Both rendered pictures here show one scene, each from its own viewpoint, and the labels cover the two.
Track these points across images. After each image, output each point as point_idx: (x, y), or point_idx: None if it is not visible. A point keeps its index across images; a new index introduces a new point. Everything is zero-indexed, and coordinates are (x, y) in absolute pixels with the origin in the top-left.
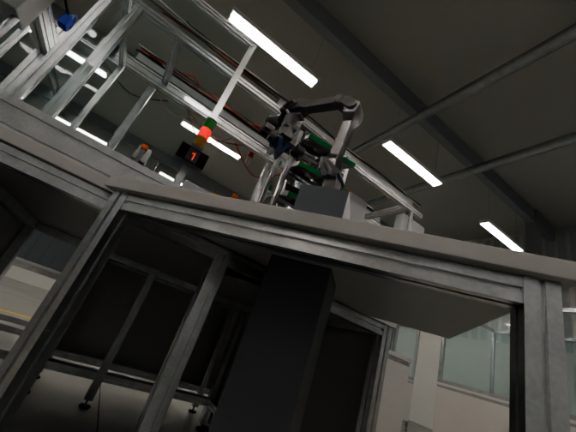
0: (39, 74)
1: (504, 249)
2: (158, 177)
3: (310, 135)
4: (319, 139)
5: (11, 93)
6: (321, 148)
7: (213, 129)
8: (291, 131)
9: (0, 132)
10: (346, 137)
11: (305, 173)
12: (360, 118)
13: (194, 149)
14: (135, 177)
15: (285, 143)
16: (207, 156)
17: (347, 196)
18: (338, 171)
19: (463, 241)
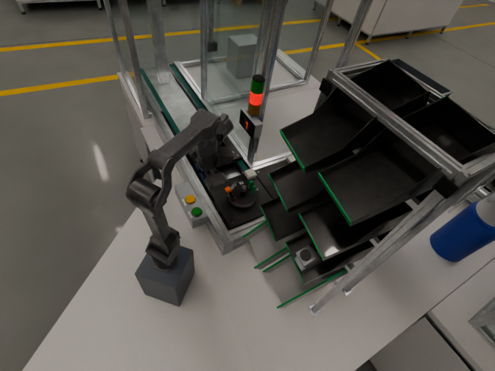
0: (202, 61)
1: (30, 358)
2: (183, 172)
3: (281, 134)
4: (288, 144)
5: (201, 79)
6: (319, 151)
7: (256, 90)
8: (200, 160)
9: (149, 150)
10: (149, 224)
11: (313, 180)
12: (145, 209)
13: (246, 118)
14: (180, 168)
15: (201, 173)
16: (253, 126)
17: (135, 276)
18: (145, 251)
19: (43, 340)
